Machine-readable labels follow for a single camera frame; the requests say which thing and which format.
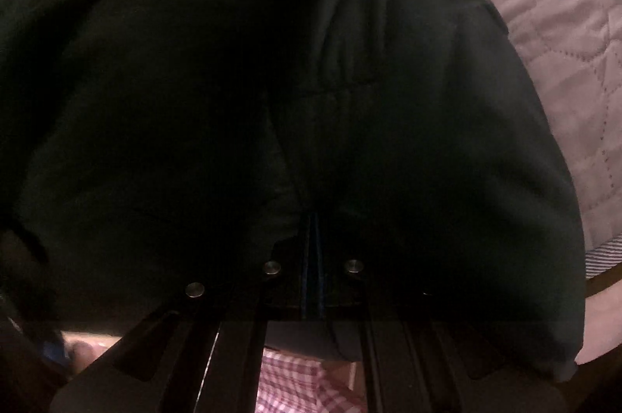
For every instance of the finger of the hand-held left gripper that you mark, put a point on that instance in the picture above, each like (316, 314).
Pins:
(54, 352)

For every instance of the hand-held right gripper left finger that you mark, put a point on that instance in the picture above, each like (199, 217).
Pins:
(233, 345)

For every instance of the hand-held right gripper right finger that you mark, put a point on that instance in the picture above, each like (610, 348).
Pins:
(388, 359)

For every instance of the person's left hand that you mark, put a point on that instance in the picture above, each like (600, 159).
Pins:
(83, 351)

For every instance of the person's plaid clothing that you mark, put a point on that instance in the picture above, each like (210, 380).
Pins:
(291, 384)

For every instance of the striped bed sheet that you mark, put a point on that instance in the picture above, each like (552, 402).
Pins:
(605, 258)

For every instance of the brown wooden bed frame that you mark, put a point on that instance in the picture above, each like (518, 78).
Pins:
(606, 282)

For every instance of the dark green quilted jacket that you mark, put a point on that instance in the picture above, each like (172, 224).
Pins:
(413, 102)

